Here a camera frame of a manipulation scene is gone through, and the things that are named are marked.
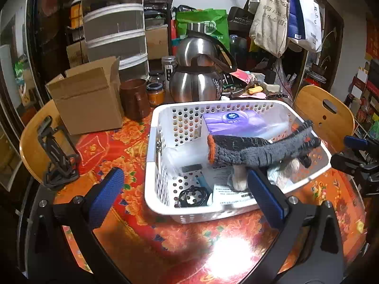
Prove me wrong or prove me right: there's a white plush bunny toy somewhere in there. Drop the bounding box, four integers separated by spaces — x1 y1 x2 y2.
227 155 311 192

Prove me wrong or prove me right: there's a purple tissue pack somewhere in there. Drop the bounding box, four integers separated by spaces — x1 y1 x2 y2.
201 111 289 140

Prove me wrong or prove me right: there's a grey knitted glove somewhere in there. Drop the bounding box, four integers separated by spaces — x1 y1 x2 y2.
207 120 321 168

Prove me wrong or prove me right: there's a white perforated plastic basket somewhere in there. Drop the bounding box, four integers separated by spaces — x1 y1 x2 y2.
144 100 331 224

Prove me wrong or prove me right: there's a white printed plastic bag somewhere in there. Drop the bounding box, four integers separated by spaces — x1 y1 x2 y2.
164 106 292 206

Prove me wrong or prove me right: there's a right wooden chair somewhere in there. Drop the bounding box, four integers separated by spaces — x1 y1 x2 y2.
294 85 355 152

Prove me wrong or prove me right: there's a wooden chair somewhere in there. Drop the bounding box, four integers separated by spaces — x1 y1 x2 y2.
294 85 355 152
19 100 73 186

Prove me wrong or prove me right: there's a shelf with boxes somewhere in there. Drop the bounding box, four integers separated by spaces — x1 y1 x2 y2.
346 60 378 140

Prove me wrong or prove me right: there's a left wooden chair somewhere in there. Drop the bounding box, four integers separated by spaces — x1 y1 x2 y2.
19 100 73 186

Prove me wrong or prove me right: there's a white blue shopping bag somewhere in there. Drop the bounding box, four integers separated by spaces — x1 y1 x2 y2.
287 0 322 53

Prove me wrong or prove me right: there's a beige canvas tote bag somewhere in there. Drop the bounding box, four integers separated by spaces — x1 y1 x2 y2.
249 0 289 58

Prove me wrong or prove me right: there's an open cardboard box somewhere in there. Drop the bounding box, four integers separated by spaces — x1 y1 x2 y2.
46 57 124 135

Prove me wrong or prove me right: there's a brown mug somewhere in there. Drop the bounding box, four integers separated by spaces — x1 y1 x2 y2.
119 79 150 120

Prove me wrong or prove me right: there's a stainless steel kettle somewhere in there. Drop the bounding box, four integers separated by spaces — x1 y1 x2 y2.
170 22 237 103

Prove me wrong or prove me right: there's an orange lidded jar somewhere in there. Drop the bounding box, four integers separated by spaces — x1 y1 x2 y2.
146 82 165 107

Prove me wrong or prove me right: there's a green shopping bag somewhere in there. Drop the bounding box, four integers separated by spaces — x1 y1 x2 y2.
175 8 230 50

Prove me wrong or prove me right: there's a dark glass cabinet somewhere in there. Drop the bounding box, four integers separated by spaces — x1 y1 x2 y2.
1 0 84 191

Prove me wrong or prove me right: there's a grey plastic drawer tower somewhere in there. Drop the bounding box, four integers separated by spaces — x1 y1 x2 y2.
81 0 149 81

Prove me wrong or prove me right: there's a red wall scroll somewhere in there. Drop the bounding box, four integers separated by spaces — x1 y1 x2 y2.
365 14 379 61

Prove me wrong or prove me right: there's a black usb cable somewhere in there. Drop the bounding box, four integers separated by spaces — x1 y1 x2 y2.
176 184 211 209

